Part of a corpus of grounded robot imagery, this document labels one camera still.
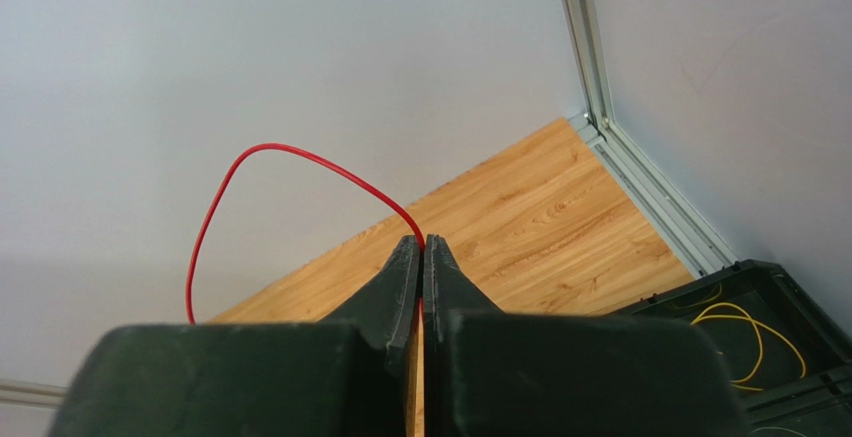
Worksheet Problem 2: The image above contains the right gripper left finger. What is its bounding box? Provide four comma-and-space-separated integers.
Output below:
49, 236, 422, 436

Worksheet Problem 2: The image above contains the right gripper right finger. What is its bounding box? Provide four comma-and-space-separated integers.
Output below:
422, 235, 749, 436

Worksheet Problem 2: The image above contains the yellow wire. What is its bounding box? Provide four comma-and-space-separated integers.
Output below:
668, 283, 808, 392

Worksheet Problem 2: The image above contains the black compartment organizer bin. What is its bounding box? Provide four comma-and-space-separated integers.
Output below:
620, 260, 851, 436

